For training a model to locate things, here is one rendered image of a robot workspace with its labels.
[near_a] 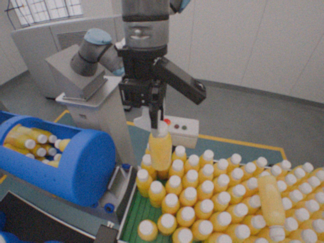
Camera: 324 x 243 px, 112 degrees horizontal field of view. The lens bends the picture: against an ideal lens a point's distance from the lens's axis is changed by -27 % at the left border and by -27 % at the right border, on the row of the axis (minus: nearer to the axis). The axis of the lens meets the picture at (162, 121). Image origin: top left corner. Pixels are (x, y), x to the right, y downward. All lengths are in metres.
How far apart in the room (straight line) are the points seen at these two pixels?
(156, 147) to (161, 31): 0.27
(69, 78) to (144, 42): 0.62
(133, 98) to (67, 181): 0.32
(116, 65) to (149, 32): 0.51
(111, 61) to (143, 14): 0.52
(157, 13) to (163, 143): 0.28
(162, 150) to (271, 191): 0.37
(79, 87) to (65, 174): 0.45
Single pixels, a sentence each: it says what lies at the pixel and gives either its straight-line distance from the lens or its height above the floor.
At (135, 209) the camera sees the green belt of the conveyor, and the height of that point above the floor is 0.90.
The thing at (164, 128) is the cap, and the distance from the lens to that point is 0.36.
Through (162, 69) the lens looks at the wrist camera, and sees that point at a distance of 0.26.
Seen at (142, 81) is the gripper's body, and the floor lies 1.44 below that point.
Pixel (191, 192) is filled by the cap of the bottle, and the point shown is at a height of 1.08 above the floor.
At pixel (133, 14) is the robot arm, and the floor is 1.56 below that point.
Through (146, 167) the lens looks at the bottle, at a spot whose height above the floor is 1.05.
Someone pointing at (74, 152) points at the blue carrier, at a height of 1.23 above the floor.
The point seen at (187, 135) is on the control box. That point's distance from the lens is 0.65.
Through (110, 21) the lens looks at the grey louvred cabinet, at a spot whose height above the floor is 1.40.
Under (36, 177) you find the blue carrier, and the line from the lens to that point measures 0.61.
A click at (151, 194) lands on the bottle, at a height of 1.05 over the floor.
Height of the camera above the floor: 1.57
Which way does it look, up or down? 44 degrees down
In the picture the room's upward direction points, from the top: straight up
